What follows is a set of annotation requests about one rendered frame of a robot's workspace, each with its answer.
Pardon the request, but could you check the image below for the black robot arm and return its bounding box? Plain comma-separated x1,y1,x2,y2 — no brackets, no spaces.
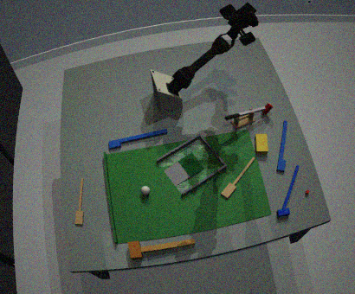
165,2,259,96

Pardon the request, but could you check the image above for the white golf ball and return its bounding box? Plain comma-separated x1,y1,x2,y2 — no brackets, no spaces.
140,186,151,195

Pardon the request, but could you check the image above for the green flat mat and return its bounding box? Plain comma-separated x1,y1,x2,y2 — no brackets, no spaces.
106,129,272,244

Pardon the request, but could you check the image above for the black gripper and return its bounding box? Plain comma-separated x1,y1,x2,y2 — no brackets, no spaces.
219,4,255,47

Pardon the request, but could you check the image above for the yellow rectangular block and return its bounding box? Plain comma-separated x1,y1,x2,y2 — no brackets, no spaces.
255,134,268,155

